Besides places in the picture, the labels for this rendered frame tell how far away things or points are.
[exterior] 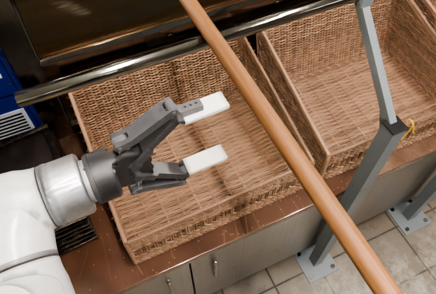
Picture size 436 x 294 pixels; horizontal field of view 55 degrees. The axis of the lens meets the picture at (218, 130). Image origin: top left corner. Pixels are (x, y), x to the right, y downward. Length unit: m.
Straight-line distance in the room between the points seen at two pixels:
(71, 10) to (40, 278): 0.74
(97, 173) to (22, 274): 0.15
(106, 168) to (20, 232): 0.13
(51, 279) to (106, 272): 0.66
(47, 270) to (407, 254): 1.62
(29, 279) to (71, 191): 0.11
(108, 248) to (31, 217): 0.67
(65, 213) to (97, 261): 0.65
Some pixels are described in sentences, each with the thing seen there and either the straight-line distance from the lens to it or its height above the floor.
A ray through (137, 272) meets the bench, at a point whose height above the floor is 0.58.
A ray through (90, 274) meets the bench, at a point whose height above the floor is 0.58.
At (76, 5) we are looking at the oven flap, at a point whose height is 1.04.
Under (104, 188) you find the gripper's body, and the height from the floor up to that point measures 1.21.
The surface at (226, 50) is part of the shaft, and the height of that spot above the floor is 1.21.
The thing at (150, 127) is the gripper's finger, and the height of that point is 1.27.
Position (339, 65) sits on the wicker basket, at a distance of 1.63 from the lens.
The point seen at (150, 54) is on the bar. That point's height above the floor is 1.17.
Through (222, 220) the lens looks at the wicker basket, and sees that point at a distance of 1.20.
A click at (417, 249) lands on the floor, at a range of 2.00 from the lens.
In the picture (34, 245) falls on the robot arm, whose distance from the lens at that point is 0.58.
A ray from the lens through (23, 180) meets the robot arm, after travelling 0.60.
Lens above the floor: 1.71
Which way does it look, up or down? 55 degrees down
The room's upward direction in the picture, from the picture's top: straight up
